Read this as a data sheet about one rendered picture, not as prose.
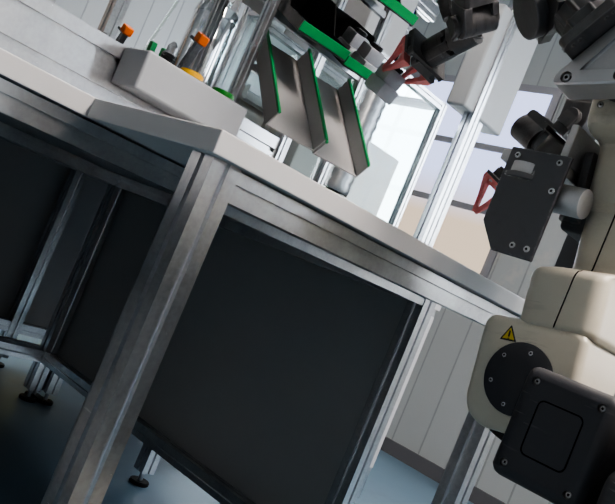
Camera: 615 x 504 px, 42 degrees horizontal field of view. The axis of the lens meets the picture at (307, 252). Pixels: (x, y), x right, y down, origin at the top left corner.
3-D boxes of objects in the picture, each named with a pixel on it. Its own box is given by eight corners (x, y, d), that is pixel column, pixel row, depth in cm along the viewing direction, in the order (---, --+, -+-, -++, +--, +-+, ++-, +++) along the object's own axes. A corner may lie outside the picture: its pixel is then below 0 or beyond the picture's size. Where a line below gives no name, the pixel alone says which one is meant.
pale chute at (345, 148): (356, 178, 175) (370, 166, 172) (312, 153, 167) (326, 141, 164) (337, 91, 191) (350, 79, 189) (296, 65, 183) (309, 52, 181)
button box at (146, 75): (234, 143, 131) (249, 109, 131) (134, 87, 116) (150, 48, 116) (209, 136, 136) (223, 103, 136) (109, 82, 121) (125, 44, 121)
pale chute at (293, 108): (313, 152, 164) (328, 139, 161) (264, 124, 156) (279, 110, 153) (297, 62, 180) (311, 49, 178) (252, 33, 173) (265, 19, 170)
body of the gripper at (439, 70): (406, 30, 157) (437, 13, 152) (437, 60, 163) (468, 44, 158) (405, 55, 153) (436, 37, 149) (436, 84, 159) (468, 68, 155)
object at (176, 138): (550, 331, 154) (556, 317, 154) (212, 152, 90) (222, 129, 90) (308, 242, 203) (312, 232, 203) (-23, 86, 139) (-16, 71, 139)
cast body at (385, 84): (389, 106, 162) (412, 78, 161) (376, 94, 160) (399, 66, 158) (372, 91, 169) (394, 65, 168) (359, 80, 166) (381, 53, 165)
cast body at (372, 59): (371, 82, 174) (391, 55, 172) (357, 73, 172) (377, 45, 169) (356, 66, 180) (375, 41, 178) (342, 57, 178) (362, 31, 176)
